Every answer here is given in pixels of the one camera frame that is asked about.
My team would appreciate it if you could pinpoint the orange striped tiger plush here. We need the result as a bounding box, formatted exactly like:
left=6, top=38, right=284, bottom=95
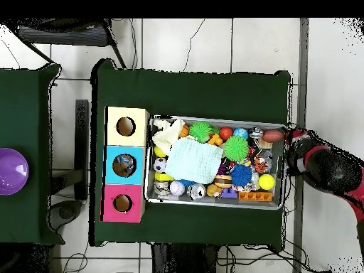
left=253, top=157, right=269, bottom=174

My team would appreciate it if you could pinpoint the orange toy building block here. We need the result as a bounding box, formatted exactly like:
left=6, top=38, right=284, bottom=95
left=207, top=133, right=223, bottom=146
left=237, top=191, right=274, bottom=203

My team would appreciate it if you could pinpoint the mint green cloth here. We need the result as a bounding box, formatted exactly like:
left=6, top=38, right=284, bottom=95
left=164, top=136, right=225, bottom=185

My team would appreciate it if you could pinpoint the silver mesh bin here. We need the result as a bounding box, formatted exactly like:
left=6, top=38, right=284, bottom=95
left=144, top=114, right=288, bottom=210

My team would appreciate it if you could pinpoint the wooden box with three holes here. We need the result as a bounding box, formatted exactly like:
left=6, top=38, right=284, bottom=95
left=100, top=106, right=151, bottom=223

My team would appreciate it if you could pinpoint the yellow ball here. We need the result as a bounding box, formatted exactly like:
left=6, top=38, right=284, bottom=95
left=258, top=173, right=277, bottom=191

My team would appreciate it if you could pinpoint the green spiky rubber ball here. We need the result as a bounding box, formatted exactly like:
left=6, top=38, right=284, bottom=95
left=188, top=121, right=213, bottom=144
left=223, top=135, right=250, bottom=163

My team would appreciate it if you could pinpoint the blue spiky rubber ball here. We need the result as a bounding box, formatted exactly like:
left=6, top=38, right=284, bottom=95
left=229, top=164, right=254, bottom=188

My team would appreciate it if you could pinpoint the dark green tablecloth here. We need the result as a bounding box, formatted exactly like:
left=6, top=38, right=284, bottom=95
left=0, top=63, right=65, bottom=247
left=90, top=58, right=291, bottom=247

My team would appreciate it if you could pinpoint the cream cloth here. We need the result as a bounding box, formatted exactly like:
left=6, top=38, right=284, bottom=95
left=151, top=118, right=186, bottom=156

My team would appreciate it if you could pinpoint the white toy baseball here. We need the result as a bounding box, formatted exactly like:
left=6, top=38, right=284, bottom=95
left=169, top=180, right=186, bottom=197

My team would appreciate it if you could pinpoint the black and white soccer ball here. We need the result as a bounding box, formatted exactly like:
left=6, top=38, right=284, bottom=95
left=152, top=156, right=167, bottom=173

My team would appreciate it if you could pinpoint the black chair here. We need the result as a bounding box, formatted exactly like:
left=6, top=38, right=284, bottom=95
left=5, top=18, right=127, bottom=69

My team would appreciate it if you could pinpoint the purple bowl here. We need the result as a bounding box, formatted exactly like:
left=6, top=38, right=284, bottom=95
left=0, top=147, right=30, bottom=196

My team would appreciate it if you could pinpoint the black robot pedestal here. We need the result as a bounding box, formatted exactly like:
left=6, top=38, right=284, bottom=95
left=150, top=242, right=220, bottom=273

